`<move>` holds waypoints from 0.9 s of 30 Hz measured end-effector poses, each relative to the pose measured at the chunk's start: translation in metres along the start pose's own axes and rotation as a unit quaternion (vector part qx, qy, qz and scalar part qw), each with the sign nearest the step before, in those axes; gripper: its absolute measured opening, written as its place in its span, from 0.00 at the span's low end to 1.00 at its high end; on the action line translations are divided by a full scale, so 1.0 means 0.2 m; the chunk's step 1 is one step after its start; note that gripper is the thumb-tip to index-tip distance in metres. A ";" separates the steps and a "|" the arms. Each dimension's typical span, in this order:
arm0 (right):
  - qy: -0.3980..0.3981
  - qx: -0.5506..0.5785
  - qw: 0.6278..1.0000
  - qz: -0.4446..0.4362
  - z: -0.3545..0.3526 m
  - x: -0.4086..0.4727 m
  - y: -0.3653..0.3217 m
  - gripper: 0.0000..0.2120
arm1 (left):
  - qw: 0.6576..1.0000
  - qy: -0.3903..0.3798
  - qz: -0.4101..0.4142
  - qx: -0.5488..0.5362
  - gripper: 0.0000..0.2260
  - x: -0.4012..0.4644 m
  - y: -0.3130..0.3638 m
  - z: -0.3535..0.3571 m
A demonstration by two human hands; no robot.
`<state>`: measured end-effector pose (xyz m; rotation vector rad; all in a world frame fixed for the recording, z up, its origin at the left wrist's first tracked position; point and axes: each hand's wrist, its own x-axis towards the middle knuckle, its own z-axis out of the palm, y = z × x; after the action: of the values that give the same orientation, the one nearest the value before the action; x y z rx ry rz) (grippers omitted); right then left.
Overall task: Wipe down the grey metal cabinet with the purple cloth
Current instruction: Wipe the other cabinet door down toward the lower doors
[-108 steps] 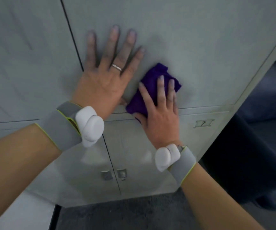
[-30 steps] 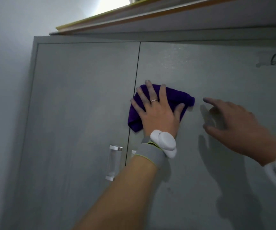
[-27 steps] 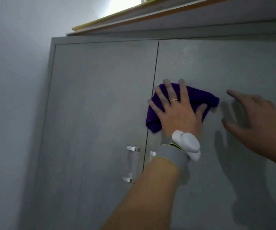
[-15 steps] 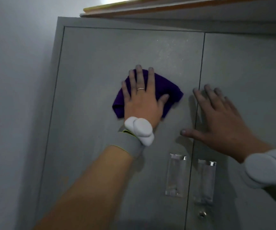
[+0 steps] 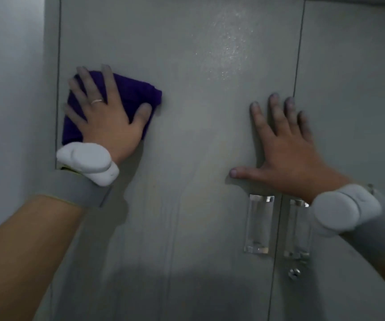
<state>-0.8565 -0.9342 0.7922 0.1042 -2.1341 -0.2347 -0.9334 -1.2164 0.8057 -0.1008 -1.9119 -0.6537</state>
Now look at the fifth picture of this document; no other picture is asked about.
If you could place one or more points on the person's right thumb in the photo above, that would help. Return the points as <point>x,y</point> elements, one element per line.
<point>246,173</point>

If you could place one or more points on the person's right hand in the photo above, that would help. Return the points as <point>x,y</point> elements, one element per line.
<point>292,160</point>

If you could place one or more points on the person's left middle finger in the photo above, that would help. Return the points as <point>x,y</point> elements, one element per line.
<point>90,86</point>

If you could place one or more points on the purple cleaning cloth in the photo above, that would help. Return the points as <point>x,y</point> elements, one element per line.
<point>133,93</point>

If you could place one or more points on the person's left thumb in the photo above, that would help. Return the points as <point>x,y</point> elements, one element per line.
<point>142,115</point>

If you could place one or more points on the person's left forearm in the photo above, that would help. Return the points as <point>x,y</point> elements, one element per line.
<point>21,257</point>

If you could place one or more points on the person's left hand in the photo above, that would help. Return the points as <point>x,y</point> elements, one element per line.
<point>107,126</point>

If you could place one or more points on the grey cabinet side panel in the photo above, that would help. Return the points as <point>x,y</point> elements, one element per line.
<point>51,80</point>

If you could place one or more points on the round silver door lock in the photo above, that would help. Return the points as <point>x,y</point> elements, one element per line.
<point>294,273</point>

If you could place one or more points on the white wrist tracker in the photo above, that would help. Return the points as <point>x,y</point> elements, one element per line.
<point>85,160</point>
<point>343,208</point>

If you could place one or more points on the person's right middle finger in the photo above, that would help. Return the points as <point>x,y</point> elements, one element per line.
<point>277,111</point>

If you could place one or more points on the person's right little finger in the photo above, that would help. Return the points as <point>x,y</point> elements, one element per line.
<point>304,125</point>

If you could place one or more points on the grey cabinet door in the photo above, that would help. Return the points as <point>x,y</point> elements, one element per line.
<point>192,130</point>
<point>353,96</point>

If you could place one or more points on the person's left little finger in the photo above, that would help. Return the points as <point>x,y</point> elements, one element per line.
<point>73,113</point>

